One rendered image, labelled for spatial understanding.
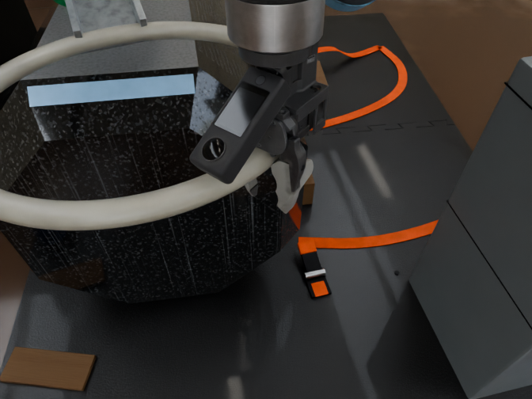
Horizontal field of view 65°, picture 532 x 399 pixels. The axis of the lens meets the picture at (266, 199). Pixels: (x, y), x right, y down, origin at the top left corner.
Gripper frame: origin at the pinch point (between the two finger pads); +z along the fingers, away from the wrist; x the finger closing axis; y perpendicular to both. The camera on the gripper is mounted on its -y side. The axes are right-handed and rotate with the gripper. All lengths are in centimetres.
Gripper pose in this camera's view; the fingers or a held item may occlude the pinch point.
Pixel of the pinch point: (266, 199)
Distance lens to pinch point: 52.9
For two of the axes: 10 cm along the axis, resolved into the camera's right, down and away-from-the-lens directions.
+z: 0.2, 7.1, 7.0
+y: 6.2, -5.6, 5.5
